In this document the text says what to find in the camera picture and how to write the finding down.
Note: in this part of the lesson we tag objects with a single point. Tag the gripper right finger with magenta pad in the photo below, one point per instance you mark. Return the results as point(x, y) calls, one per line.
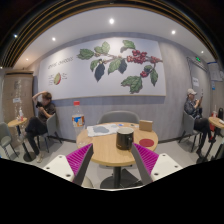
point(153, 166)

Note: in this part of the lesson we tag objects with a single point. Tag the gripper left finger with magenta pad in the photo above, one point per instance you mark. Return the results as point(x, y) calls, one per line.
point(73, 166)

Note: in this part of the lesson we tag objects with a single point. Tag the clear plastic water bottle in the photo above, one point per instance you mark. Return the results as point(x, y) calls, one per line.
point(78, 118)

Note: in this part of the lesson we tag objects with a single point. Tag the round red coaster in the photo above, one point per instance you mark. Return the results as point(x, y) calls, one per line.
point(146, 142)

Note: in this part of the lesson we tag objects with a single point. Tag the black mug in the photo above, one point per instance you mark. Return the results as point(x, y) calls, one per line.
point(124, 138)

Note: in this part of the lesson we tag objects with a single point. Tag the small brown cardboard box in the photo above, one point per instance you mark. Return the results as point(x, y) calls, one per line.
point(145, 125)

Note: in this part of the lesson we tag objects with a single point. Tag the white and grey cloth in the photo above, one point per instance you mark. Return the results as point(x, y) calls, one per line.
point(102, 129)

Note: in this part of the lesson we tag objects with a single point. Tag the small round table left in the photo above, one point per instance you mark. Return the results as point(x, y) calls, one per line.
point(28, 156)

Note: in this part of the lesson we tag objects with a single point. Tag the grey chair under left person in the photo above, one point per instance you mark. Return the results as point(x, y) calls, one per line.
point(51, 124)

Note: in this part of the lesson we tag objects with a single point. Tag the grey chair under person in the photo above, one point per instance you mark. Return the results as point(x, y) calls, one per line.
point(188, 125)
point(51, 124)

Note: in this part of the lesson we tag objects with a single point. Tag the seated person in black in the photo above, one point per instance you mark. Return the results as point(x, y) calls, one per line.
point(37, 125)

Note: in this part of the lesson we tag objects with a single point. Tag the grey chair under right person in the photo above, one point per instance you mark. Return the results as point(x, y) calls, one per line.
point(188, 125)

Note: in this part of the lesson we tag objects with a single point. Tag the grey upholstered chair behind table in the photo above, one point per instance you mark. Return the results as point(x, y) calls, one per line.
point(119, 116)

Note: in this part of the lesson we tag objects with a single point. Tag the seated person with cap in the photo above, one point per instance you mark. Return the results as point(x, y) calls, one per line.
point(193, 108)

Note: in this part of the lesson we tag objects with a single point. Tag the grey chair far left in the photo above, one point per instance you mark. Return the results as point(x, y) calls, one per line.
point(5, 137)

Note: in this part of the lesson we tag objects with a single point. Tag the round wooden table right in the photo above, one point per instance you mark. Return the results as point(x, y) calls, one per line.
point(219, 124)

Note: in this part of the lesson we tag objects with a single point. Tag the round wooden pedestal table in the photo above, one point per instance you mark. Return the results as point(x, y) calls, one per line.
point(107, 154)

